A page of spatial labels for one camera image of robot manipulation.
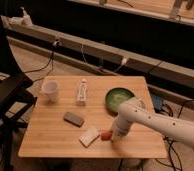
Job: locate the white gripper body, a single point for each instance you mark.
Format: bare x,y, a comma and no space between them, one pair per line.
120,128

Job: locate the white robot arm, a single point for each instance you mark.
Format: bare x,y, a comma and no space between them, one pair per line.
132,111

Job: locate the white sponge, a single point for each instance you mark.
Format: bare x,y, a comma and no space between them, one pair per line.
89,136

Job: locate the blue object on floor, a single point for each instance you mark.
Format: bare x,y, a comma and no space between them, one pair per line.
157,102

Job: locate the wooden table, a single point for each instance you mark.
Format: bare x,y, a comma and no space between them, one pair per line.
49,135

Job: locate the dark grey rectangular block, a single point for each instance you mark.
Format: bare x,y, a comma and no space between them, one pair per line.
73,119

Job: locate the white tube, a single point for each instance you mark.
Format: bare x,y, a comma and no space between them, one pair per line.
81,95

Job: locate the translucent plastic cup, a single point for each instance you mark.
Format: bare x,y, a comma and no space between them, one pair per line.
51,90

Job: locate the black chair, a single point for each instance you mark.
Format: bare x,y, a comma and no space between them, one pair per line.
15,100

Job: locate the white spray bottle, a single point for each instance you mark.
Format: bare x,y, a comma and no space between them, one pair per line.
26,17

